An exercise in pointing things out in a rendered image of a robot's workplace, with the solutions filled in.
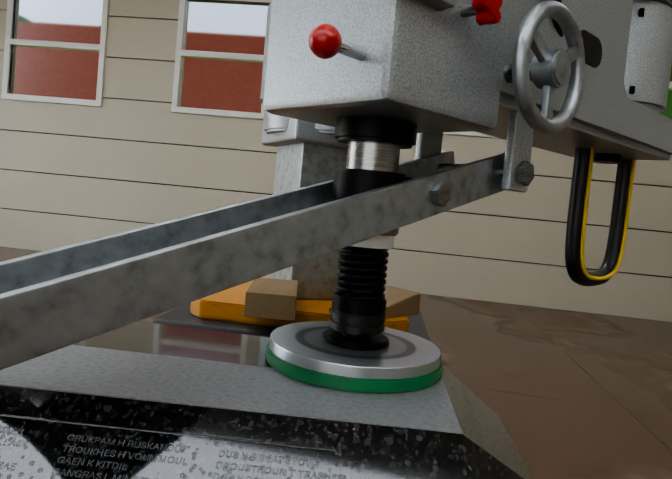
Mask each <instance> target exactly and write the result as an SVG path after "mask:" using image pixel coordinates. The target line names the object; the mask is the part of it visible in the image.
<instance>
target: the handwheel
mask: <svg viewBox="0 0 672 479"><path fill-rule="evenodd" d="M547 17H550V18H553V19H554V20H555V21H556V22H557V23H558V24H559V26H560V27H561V29H562V31H563V33H564V36H565V39H566V42H567V46H568V49H567V50H565V49H563V48H556V49H548V47H547V45H546V43H545V41H544V40H543V38H542V36H541V34H540V32H539V30H538V26H539V24H540V23H541V22H542V21H543V20H544V19H545V18H547ZM531 49H532V51H533V53H534V54H535V56H534V57H533V59H532V62H529V61H530V52H531ZM504 79H505V81H506V82H507V83H513V89H514V94H515V98H516V102H517V105H518V108H519V110H520V112H521V114H522V116H523V118H524V120H525V121H526V122H527V124H528V125H529V126H530V127H531V128H532V129H534V130H535V131H537V132H539V133H542V134H547V135H550V134H554V133H557V132H560V131H561V130H563V129H564V128H565V127H566V126H567V125H568V124H569V123H570V122H571V120H572V119H573V117H574V116H575V114H576V112H577V109H578V107H579V104H580V101H581V97H582V93H583V88H584V81H585V51H584V44H583V39H582V35H581V31H580V28H579V25H578V23H577V21H576V19H575V17H574V15H573V14H572V12H571V11H570V10H569V9H568V8H567V7H566V6H565V5H563V4H562V3H560V2H558V1H553V0H546V1H543V2H540V3H538V4H537V5H535V6H534V7H533V8H532V9H531V10H530V11H529V12H528V13H527V15H526V16H525V17H524V19H523V21H522V23H521V25H520V27H519V30H518V32H517V35H516V39H515V43H514V49H513V57H512V64H509V65H506V66H505V68H504ZM568 80H569V85H568V90H567V95H566V98H565V101H564V103H563V106H562V108H561V109H560V111H559V113H558V114H557V115H556V116H555V117H554V118H552V117H553V107H554V97H555V88H561V87H564V86H565V85H566V83H567V82H568ZM530 81H533V83H534V85H535V86H536V87H537V88H538V89H542V98H541V108H540V111H539V109H538V108H537V106H536V103H535V101H534V98H533V94H532V90H531V85H530Z"/></svg>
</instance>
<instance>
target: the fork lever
mask: <svg viewBox="0 0 672 479"><path fill-rule="evenodd" d="M504 158H505V153H503V154H499V155H495V156H492V157H488V158H485V159H481V160H477V161H474V162H470V163H467V164H455V161H454V151H447V152H443V153H439V154H434V155H430V156H426V157H422V158H418V159H414V160H410V161H406V162H402V163H399V167H398V173H401V174H405V175H406V177H412V178H413V179H410V180H406V181H402V182H399V183H395V184H392V185H388V186H385V187H381V188H377V189H374V190H370V191H367V192H363V193H360V194H356V195H352V196H349V197H345V198H342V199H338V200H335V198H332V192H333V181H334V179H333V180H329V181H325V182H321V183H317V184H313V185H309V186H305V187H301V188H297V189H293V190H289V191H285V192H281V193H277V194H273V195H269V196H265V197H261V198H257V199H253V200H249V201H245V202H241V203H237V204H232V205H228V206H224V207H220V208H216V209H212V210H208V211H204V212H200V213H196V214H192V215H188V216H184V217H180V218H176V219H172V220H168V221H164V222H160V223H156V224H152V225H148V226H144V227H140V228H136V229H131V230H127V231H123V232H119V233H115V234H111V235H107V236H103V237H99V238H95V239H91V240H87V241H83V242H79V243H75V244H71V245H67V246H63V247H59V248H55V249H51V250H47V251H43V252H39V253H35V254H30V255H26V256H22V257H18V258H14V259H10V260H6V261H2V262H0V370H2V369H5V368H8V367H10V366H13V365H16V364H19V363H22V362H25V361H27V360H30V359H33V358H36V357H39V356H41V355H44V354H47V353H50V352H53V351H55V350H58V349H61V348H64V347H67V346H69V345H72V344H75V343H78V342H81V341H83V340H86V339H89V338H92V337H95V336H97V335H100V334H103V333H106V332H109V331H111V330H114V329H117V328H120V327H123V326H125V325H128V324H131V323H134V322H137V321H140V320H142V319H145V318H148V317H151V316H154V315H156V314H159V313H162V312H165V311H168V310H170V309H173V308H176V307H179V306H182V305H184V304H187V303H190V302H193V301H196V300H198V299H201V298H204V297H207V296H210V295H212V294H215V293H218V292H221V291H224V290H226V289H229V288H232V287H235V286H238V285H240V284H243V283H246V282H249V281H252V280H255V279H257V278H260V277H263V276H266V275H269V274H271V273H274V272H277V271H280V270H283V269H285V268H288V267H291V266H294V265H297V264H299V263H302V262H305V261H308V260H311V259H313V258H316V257H319V256H322V255H325V254H327V253H330V252H333V251H336V250H339V249H341V248H344V247H347V246H350V245H353V244H356V243H358V242H361V241H364V240H367V239H370V238H372V237H375V236H378V235H381V234H384V233H386V232H389V231H392V230H395V229H398V228H400V227H403V226H406V225H409V224H412V223H414V222H417V221H420V220H423V219H426V218H428V217H431V216H434V215H437V214H440V213H442V212H445V211H448V210H451V209H454V208H456V207H459V206H462V205H465V204H468V203H471V202H473V201H476V200H479V199H482V198H485V197H487V196H490V195H493V194H496V193H499V192H501V191H504V190H503V189H502V188H501V185H502V176H503V167H504Z"/></svg>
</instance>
